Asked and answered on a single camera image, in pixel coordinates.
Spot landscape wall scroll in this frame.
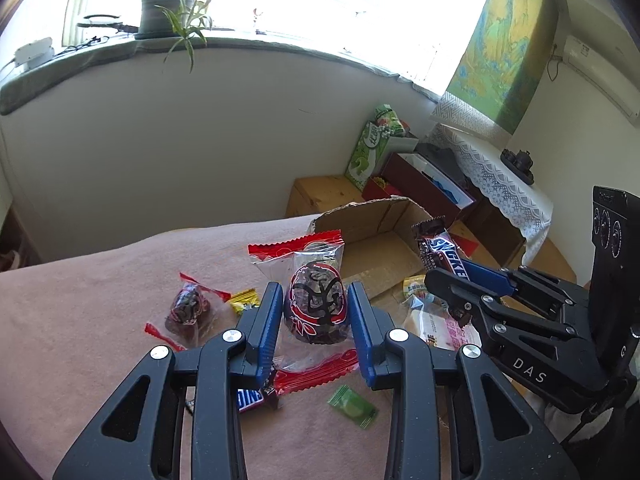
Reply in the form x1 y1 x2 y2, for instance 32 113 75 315
431 0 558 136

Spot black ring lamp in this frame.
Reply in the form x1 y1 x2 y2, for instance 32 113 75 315
76 12 138 33

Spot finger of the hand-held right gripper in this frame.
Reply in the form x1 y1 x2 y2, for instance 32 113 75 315
457 259 591 323
424 266 578 348

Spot potted spider plant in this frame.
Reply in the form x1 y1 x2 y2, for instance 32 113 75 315
117 0 226 73

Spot pale yellow snack packet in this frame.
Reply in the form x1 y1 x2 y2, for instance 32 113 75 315
402 276 436 303

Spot cardboard box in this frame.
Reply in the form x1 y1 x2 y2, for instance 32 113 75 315
306 196 521 356

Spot white air conditioner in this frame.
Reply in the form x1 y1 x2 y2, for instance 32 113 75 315
562 34 640 128

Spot clear bread packet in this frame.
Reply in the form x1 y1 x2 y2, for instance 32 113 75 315
400 294 483 351

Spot dark teapot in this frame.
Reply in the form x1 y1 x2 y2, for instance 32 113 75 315
501 147 536 183

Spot brown chocolate bar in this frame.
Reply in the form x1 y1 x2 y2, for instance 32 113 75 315
411 216 473 283

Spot dark red box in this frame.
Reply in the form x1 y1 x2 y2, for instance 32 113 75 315
361 152 481 221

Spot small red-wrapped dark snack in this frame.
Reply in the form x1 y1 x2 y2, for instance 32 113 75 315
144 272 232 353

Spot large red-wrapped dark cake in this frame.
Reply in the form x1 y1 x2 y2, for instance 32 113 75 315
248 229 361 395

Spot yellow candy packet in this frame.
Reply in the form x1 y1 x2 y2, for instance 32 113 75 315
227 288 261 317

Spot black cables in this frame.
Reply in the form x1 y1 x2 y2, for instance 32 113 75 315
55 35 113 56

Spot green printed bag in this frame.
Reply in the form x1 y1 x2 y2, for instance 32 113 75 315
345 104 411 191

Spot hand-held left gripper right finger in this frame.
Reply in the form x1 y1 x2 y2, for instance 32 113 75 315
346 281 581 480

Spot white lace-covered side table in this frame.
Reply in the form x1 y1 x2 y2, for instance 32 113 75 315
430 122 556 266

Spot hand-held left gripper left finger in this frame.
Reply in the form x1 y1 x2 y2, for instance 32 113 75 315
52 281 284 480

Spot dark blue chocolate bar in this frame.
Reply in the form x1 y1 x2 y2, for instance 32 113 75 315
235 357 283 413

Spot white plastic device box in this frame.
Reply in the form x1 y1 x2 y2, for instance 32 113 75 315
14 37 55 67

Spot green candy packet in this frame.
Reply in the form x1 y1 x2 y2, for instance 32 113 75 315
327 384 378 430

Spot wooden stool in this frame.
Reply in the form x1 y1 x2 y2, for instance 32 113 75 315
286 175 368 221

